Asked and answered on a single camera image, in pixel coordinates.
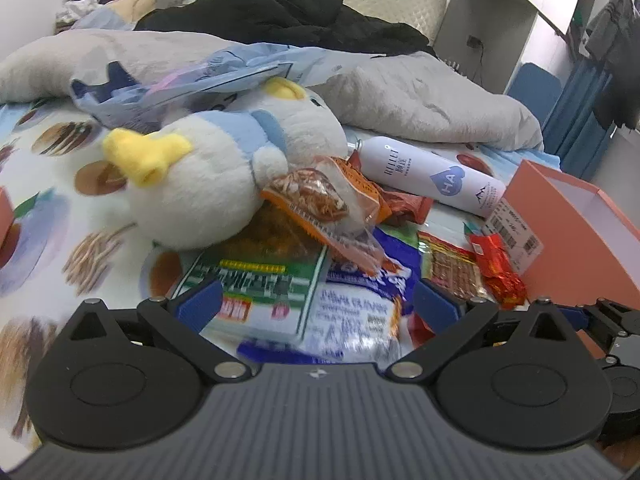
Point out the blue pleated curtain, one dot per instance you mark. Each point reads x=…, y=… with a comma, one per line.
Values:
x=580, y=120

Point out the orange-red snack packet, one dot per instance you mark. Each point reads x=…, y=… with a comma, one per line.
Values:
x=405, y=205

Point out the blue plastic bag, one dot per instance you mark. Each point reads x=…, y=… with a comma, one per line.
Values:
x=200, y=75

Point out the white spray bottle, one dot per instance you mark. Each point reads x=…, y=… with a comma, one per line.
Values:
x=425, y=175

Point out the grey duvet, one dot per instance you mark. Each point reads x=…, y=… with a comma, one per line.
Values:
x=425, y=95

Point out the pink cardboard box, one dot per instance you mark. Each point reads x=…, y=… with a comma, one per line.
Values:
x=575, y=240

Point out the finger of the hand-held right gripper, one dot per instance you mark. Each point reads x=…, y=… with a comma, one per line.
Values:
x=607, y=320

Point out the food-printed mat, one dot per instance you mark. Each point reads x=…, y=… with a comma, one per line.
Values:
x=50, y=170

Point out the black wall plug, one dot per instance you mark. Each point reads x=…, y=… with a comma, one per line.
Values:
x=474, y=41

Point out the white plush duck toy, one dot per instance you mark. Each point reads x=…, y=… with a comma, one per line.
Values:
x=200, y=175

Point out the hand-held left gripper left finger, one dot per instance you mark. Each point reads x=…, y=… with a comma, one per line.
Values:
x=200, y=302

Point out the light blue bedsheet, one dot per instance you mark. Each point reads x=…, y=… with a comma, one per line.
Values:
x=530, y=160

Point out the pink box lid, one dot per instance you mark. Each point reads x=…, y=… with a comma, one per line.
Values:
x=5, y=215

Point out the blue chair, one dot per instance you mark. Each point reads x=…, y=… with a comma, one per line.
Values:
x=535, y=85

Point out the hanging dark clothes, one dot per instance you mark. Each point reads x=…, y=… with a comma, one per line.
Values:
x=617, y=60

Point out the heap of clothes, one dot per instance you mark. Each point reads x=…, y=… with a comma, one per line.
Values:
x=85, y=5

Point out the pile of snack packets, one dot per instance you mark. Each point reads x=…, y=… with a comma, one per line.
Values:
x=320, y=200

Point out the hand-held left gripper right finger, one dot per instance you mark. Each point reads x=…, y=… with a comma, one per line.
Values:
x=435, y=305

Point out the black jacket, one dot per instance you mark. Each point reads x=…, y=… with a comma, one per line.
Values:
x=280, y=15

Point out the green white snack packet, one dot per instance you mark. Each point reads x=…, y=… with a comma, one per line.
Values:
x=260, y=285

